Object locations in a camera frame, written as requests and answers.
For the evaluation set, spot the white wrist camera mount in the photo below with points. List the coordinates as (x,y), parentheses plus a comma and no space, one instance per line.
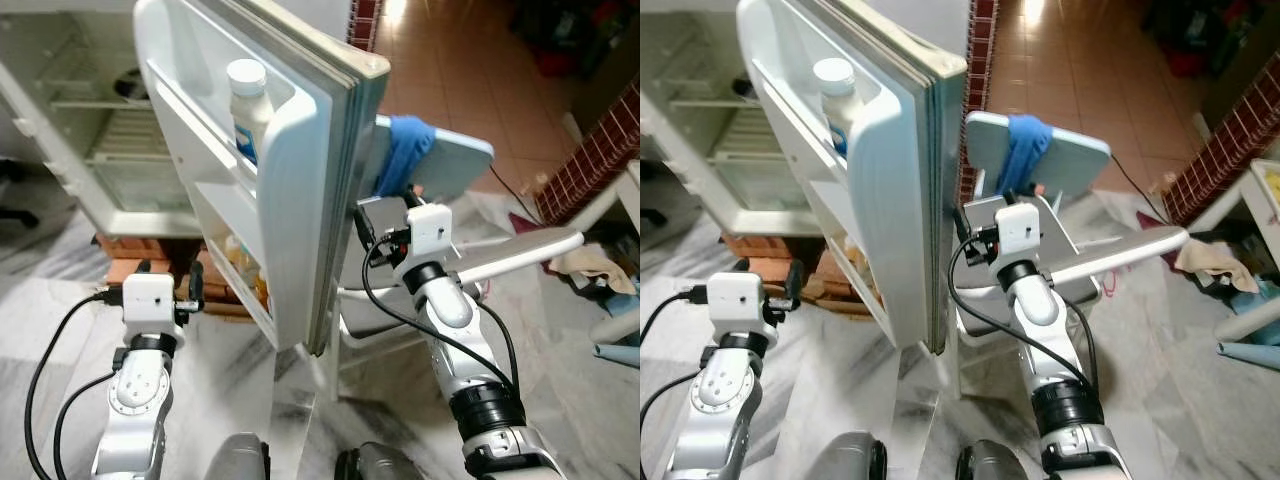
(1018,232)
(148,302)
(430,235)
(735,300)

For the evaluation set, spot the white oblong board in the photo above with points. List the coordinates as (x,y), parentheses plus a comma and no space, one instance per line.
(520,250)
(1120,255)

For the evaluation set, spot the grey fridge door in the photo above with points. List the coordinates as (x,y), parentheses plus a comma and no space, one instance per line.
(890,200)
(300,200)

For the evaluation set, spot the beige crumpled cloth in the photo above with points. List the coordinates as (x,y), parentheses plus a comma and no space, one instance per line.
(590,268)
(1215,265)

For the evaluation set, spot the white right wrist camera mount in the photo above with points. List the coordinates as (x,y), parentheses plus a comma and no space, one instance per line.
(1018,232)
(430,235)

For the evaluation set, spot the white plastic bottle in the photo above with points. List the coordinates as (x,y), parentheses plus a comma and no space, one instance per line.
(250,110)
(838,100)

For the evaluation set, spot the dark metal bowl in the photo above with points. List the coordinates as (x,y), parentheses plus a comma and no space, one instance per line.
(742,89)
(132,86)

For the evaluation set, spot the pale blue plastic tube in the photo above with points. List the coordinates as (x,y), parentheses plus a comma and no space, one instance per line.
(1250,325)
(620,330)

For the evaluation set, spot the orange brick fridge plinth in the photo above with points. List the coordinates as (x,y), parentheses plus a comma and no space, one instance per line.
(765,275)
(150,285)

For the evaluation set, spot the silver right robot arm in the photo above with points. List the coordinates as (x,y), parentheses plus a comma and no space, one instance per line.
(455,320)
(1045,320)

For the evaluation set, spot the grey robot left leg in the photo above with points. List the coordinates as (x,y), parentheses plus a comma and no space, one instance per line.
(240,460)
(850,458)

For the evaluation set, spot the grey robot leg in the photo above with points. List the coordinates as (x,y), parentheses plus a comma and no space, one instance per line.
(380,465)
(1000,463)
(850,458)
(240,460)

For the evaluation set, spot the white grey folding chair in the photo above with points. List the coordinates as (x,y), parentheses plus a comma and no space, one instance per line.
(455,165)
(1080,160)

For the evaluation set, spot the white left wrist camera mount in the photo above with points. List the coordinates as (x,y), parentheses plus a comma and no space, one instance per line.
(148,302)
(735,300)

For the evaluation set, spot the yellow drink bottle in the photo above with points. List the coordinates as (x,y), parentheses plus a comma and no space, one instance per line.
(858,262)
(248,265)

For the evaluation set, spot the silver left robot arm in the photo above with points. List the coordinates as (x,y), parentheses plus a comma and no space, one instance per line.
(135,410)
(720,405)

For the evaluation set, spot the blue cloth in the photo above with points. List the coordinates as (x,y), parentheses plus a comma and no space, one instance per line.
(405,150)
(1030,150)

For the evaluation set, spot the clear crisper drawer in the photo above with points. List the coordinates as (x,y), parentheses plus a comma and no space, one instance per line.
(755,185)
(150,188)

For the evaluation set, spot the grey robot right leg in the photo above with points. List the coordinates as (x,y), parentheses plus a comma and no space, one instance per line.
(1000,463)
(380,465)

